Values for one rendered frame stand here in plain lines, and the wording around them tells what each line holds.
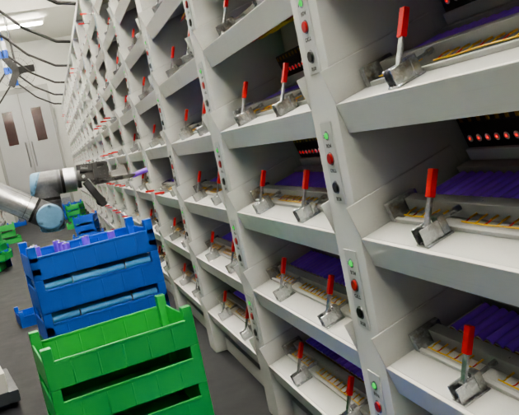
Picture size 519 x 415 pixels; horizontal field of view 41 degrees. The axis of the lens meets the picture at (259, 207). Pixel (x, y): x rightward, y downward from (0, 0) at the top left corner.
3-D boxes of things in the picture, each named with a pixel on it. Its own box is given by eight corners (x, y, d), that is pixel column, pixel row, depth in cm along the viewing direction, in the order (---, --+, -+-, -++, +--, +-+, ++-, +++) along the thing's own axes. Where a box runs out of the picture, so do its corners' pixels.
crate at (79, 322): (50, 348, 161) (42, 315, 160) (39, 333, 179) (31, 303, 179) (171, 311, 173) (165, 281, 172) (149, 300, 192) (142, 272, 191)
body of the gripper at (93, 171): (108, 160, 256) (75, 165, 253) (112, 183, 257) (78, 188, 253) (107, 160, 263) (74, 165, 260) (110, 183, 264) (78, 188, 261)
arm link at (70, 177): (66, 193, 252) (66, 192, 261) (80, 191, 253) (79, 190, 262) (62, 168, 251) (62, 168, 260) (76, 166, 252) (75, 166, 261)
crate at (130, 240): (34, 282, 159) (25, 249, 158) (24, 273, 178) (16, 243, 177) (157, 249, 171) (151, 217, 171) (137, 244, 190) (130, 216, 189)
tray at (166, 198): (184, 211, 243) (171, 187, 241) (159, 203, 301) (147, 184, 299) (233, 183, 247) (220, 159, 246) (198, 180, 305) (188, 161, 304)
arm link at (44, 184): (32, 200, 257) (27, 173, 256) (67, 194, 260) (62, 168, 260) (30, 200, 248) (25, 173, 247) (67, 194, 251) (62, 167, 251)
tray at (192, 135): (219, 150, 174) (193, 100, 171) (177, 156, 232) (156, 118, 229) (287, 113, 178) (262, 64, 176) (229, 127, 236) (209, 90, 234)
